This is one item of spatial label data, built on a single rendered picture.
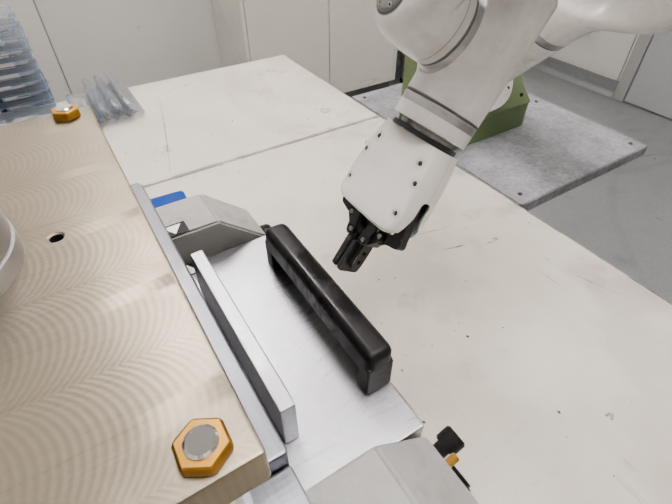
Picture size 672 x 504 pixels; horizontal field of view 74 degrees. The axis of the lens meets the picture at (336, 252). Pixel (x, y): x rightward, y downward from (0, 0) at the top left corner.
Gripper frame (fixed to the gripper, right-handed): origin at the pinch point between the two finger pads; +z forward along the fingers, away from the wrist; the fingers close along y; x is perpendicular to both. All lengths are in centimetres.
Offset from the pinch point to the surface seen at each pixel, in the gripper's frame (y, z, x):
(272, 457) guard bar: 23.3, -2.4, -26.1
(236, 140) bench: -56, 7, 14
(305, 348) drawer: 14.0, 0.9, -16.0
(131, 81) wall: -234, 43, 46
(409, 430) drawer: 22.7, -0.5, -14.0
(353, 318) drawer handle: 16.2, -3.8, -16.2
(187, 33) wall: -234, 7, 64
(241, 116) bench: -67, 4, 18
